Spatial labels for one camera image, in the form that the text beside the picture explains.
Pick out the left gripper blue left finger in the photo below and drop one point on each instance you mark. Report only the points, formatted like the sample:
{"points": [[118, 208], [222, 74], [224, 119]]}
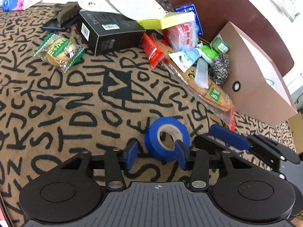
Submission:
{"points": [[131, 154]]}

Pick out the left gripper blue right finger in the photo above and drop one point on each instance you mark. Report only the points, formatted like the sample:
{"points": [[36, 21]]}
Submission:
{"points": [[182, 154]]}

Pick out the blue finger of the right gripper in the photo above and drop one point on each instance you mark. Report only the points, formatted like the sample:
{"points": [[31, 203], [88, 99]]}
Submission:
{"points": [[229, 137]]}

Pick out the blue tape roll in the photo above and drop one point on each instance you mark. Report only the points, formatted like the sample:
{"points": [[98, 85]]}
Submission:
{"points": [[160, 138]]}

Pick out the stacked cardboard boxes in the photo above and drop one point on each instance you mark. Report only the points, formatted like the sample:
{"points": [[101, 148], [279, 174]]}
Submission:
{"points": [[295, 123]]}

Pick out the clear plastic case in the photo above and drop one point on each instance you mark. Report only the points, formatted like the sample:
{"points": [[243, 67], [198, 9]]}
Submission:
{"points": [[201, 74]]}

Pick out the steel wool scrubber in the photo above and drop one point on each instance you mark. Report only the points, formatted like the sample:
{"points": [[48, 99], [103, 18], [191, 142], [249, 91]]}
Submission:
{"points": [[220, 69]]}

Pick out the green white plastic gadget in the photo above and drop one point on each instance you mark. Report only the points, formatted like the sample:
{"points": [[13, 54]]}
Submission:
{"points": [[208, 54]]}

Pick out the white blue tube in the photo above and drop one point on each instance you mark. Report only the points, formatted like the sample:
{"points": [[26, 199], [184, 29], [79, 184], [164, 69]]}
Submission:
{"points": [[185, 59]]}

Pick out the green plastic jar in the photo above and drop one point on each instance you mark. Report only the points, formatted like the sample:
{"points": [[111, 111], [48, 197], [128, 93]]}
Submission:
{"points": [[219, 46]]}

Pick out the letter patterned brown blanket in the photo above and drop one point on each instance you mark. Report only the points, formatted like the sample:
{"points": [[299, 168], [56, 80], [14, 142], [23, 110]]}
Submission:
{"points": [[48, 115]]}

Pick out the red tube package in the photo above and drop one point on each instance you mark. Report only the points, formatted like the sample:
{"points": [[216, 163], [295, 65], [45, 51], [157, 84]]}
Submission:
{"points": [[152, 51]]}

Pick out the red white plastic packet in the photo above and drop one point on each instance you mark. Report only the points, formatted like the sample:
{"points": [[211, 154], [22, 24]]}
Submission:
{"points": [[183, 36]]}

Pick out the yellow-green long box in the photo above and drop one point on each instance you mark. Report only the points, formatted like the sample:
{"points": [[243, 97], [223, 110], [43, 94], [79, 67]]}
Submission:
{"points": [[169, 20]]}

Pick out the round cracker packet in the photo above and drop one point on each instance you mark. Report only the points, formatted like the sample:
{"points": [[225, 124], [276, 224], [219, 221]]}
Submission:
{"points": [[59, 51]]}

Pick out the black product box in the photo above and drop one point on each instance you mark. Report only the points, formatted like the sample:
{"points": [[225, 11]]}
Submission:
{"points": [[106, 32]]}

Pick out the blue medicine box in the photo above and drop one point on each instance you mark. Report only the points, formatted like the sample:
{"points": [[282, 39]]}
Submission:
{"points": [[192, 15]]}

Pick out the dark brown wooden headboard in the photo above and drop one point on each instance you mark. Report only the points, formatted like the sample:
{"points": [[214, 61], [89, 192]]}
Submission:
{"points": [[214, 14]]}

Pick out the brown monogram phone case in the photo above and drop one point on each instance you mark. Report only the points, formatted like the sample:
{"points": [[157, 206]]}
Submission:
{"points": [[166, 5]]}

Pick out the black smartphone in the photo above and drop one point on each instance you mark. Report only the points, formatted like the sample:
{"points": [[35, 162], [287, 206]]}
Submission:
{"points": [[53, 25]]}

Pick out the white fabric insole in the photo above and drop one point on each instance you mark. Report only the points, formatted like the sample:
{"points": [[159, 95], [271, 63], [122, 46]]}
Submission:
{"points": [[139, 10]]}

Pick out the olive hair claw clip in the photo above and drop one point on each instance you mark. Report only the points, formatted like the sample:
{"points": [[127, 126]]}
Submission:
{"points": [[64, 12]]}

